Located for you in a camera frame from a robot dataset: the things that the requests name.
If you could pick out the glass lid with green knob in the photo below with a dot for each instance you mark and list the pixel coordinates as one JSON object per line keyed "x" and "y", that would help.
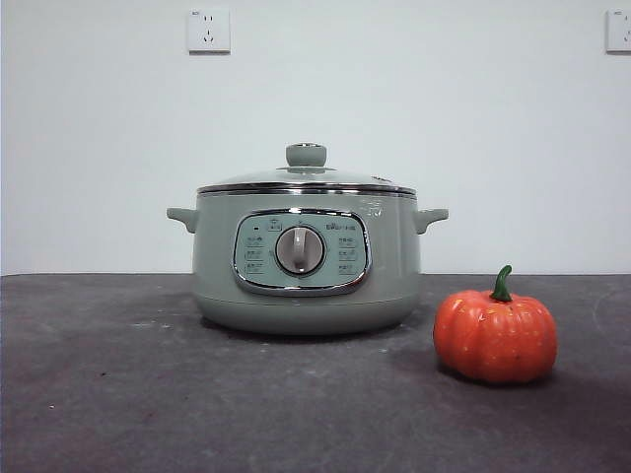
{"x": 304, "y": 154}

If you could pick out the orange pumpkin with green stem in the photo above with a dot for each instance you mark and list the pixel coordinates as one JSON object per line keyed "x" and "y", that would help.
{"x": 493, "y": 340}

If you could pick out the green electric cooking pot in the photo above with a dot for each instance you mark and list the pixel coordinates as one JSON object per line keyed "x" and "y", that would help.
{"x": 394, "y": 266}

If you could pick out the white wall socket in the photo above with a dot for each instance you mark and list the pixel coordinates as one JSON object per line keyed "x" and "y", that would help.
{"x": 208, "y": 32}
{"x": 620, "y": 32}

